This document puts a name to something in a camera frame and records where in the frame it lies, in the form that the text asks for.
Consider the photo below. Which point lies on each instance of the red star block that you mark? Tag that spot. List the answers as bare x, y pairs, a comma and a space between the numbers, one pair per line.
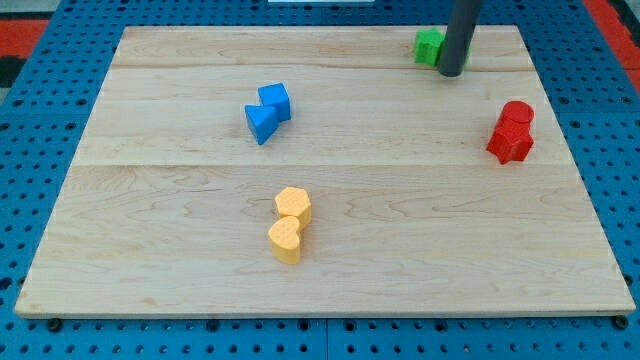
510, 142

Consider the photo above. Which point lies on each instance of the yellow hexagon block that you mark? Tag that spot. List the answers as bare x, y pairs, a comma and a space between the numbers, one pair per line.
294, 201

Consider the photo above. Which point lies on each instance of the yellow heart block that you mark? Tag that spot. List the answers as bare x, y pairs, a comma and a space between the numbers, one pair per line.
285, 238

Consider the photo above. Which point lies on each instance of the blue triangle block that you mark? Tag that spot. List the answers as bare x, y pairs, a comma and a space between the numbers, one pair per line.
262, 121

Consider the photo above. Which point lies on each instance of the blue cube block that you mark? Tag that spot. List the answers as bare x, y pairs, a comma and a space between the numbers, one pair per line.
276, 95

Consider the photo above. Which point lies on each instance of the light wooden board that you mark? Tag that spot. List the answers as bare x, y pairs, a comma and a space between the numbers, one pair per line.
167, 204

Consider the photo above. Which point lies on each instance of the green block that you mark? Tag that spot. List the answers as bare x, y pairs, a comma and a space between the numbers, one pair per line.
427, 46

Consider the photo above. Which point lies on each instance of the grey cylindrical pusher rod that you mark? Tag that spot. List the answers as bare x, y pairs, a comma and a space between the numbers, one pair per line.
459, 33

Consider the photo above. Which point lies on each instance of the red cylinder block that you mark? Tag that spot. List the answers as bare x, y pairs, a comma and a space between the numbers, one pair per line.
516, 115

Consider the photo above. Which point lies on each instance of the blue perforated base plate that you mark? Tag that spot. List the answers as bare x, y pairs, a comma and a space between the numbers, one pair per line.
49, 103

